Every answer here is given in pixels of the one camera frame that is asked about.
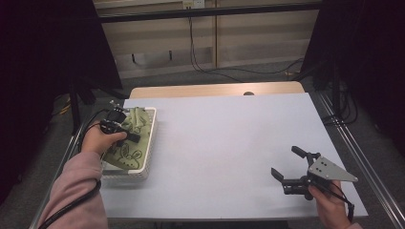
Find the black metal stand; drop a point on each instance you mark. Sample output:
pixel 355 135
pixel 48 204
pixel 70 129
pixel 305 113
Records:
pixel 75 108
pixel 336 89

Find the person's left hand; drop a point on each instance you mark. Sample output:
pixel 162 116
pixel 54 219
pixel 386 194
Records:
pixel 98 141

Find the green printed cloth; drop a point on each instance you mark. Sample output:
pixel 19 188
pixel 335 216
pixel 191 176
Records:
pixel 133 156

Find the light wooden table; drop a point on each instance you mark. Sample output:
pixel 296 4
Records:
pixel 207 89

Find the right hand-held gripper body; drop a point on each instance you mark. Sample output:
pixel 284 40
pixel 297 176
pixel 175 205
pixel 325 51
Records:
pixel 328 170

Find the white perforated plastic basket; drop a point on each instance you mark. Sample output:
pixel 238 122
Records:
pixel 144 159

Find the person's right hand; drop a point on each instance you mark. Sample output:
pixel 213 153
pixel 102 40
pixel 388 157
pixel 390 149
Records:
pixel 331 206

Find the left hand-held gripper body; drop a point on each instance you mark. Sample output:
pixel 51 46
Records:
pixel 111 122

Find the metal floor rail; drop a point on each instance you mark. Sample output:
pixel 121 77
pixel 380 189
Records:
pixel 65 159
pixel 359 159

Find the white wall power outlet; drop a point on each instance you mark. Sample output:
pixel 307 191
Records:
pixel 193 4

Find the dark round table grommet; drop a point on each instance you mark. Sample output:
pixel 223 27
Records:
pixel 248 93

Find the black horizontal metal bar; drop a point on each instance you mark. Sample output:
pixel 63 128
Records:
pixel 207 12

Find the black curtain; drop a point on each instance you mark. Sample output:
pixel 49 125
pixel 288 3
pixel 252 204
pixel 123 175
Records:
pixel 372 47
pixel 41 63

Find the white table mat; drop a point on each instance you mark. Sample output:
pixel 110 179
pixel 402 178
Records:
pixel 216 152

